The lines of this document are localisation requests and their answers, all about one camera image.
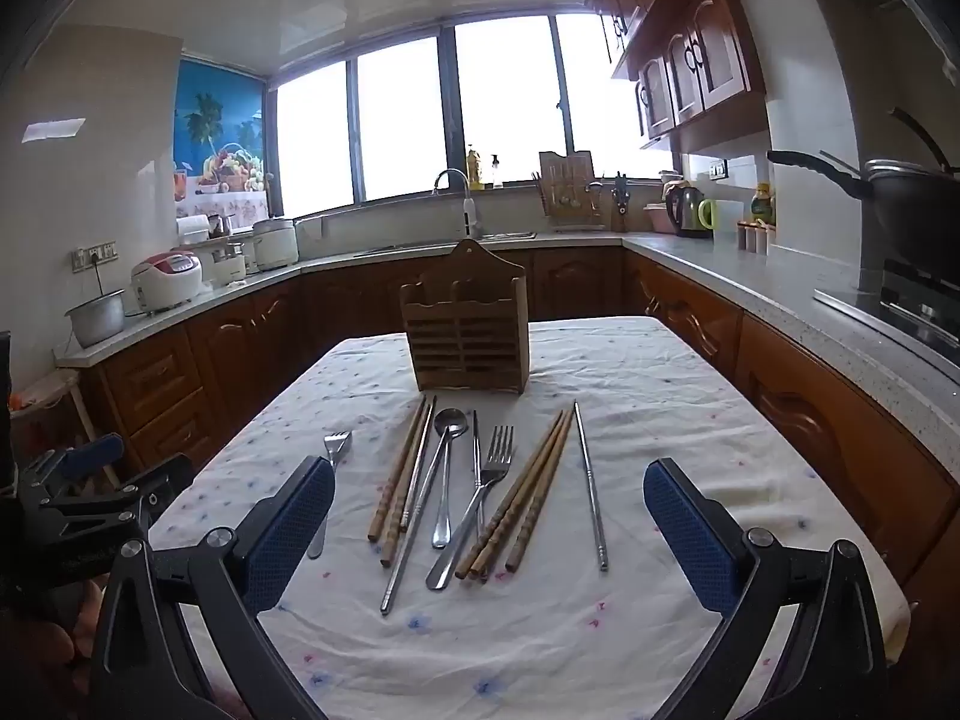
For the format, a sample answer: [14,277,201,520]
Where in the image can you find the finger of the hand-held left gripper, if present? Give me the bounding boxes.
[22,433,126,496]
[56,455,197,533]

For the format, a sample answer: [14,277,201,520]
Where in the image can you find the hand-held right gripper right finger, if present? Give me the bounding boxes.
[642,456,891,720]

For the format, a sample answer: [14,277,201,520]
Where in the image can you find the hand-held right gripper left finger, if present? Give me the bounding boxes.
[88,454,337,720]

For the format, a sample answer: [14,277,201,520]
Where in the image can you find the wooden utensil holder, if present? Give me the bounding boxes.
[400,238,530,395]

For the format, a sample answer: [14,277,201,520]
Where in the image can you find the small metal fork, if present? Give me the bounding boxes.
[306,430,353,560]

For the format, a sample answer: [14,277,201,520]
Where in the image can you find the metal chopstick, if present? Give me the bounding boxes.
[573,400,611,572]
[380,396,437,616]
[471,409,483,542]

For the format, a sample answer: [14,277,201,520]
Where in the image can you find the metal pot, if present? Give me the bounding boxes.
[65,288,127,350]

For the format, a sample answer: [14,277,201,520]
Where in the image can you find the brown wooden lower cabinets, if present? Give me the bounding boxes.
[79,247,960,720]

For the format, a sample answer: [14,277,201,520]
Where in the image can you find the brown wooden cabinets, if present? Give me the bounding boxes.
[79,247,960,720]
[585,0,767,155]

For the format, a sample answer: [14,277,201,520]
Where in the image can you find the metal spoon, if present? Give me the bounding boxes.
[431,408,470,550]

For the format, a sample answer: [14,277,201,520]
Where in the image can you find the red and white rice cooker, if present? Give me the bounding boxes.
[130,251,204,316]

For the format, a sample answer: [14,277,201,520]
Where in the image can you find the large metal fork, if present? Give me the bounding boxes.
[425,425,517,590]

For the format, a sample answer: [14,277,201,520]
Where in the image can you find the white floral tablecloth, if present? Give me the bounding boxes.
[146,315,912,720]

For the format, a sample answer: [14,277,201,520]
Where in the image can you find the small white appliance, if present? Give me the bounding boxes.
[210,238,250,287]

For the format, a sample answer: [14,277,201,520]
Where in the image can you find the grey speckled kitchen countertop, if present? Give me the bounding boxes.
[54,229,960,462]

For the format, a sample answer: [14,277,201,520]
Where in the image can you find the steel electric kettle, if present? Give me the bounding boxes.
[663,183,713,240]

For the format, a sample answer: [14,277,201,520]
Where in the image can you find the steel kitchen sink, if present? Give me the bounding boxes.
[352,230,539,254]

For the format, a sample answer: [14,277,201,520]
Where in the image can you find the black gas stove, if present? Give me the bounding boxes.
[814,258,960,377]

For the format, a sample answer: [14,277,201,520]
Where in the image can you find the chrome kitchen faucet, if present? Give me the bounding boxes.
[433,168,482,241]

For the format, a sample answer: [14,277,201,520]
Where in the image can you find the wooden cutting board rack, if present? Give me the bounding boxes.
[538,149,605,231]

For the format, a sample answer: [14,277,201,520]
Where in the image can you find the black wok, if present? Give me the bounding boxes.
[766,108,960,275]

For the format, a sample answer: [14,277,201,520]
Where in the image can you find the large kitchen window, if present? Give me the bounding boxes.
[266,11,680,220]

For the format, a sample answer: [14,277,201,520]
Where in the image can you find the brown wooden upper cabinets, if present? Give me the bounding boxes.
[585,0,767,155]

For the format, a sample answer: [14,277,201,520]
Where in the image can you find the white jug green handle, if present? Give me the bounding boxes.
[697,198,740,233]

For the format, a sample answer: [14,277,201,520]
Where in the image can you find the fruit and palm wall poster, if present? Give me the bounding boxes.
[174,56,269,220]

